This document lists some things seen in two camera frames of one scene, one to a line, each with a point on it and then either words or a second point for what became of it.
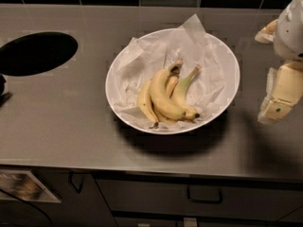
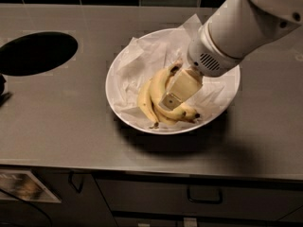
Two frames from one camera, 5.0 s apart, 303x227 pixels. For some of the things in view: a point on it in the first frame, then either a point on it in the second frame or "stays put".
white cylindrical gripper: (290, 32) → (204, 58)
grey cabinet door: (81, 202) stays put
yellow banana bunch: (161, 96) stays put
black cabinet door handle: (70, 179) stays put
